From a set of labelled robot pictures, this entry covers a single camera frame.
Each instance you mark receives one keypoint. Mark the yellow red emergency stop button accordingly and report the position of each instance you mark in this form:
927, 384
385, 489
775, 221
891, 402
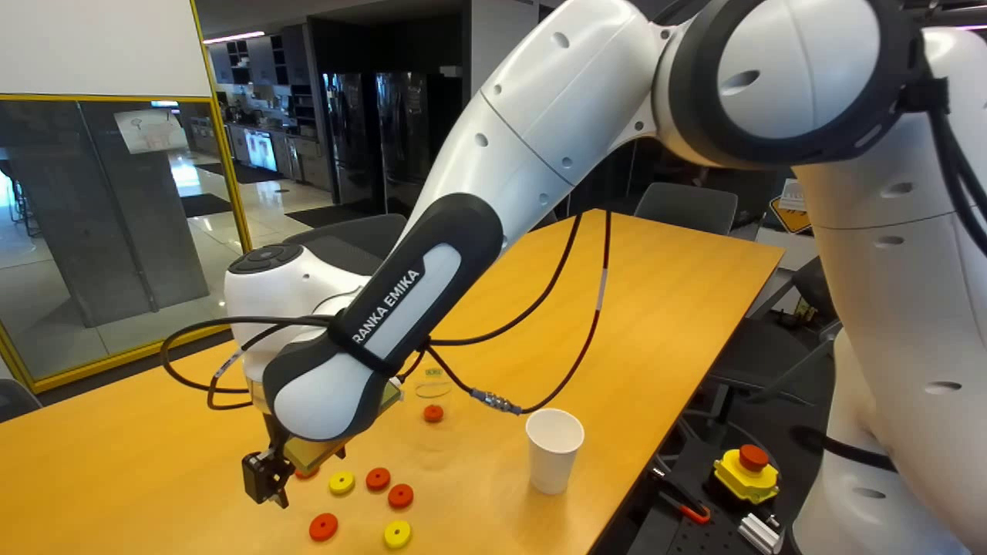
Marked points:
743, 480

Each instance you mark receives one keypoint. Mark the white paper cup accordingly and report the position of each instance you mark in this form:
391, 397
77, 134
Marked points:
553, 465

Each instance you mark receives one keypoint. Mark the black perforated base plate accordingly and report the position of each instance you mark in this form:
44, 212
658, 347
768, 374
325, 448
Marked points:
658, 535

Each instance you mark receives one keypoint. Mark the black display cabinets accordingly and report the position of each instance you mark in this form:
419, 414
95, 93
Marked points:
401, 134

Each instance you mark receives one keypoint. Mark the yellow round disc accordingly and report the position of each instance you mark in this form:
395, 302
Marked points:
340, 482
395, 535

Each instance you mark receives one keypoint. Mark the grey office chair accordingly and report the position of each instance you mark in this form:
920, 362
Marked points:
689, 206
349, 236
759, 357

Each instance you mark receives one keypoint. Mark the yellow and white sign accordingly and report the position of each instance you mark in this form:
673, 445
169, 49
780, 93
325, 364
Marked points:
786, 213

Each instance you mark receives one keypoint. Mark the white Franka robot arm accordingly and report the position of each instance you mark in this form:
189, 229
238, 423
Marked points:
556, 111

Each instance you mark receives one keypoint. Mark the silver metal block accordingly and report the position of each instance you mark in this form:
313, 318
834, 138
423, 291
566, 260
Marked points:
759, 531

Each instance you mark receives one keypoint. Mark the white wall panel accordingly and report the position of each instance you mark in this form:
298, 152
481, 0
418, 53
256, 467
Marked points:
103, 49

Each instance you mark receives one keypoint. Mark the yellow framed glass partition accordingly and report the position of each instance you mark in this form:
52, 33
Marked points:
103, 206

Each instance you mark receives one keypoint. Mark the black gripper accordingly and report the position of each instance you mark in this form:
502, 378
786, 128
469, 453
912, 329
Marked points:
279, 453

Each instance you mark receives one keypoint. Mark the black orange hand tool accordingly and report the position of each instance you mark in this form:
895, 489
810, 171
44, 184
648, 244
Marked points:
686, 509

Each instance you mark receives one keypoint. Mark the tan wrist camera block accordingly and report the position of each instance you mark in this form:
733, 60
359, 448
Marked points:
310, 450

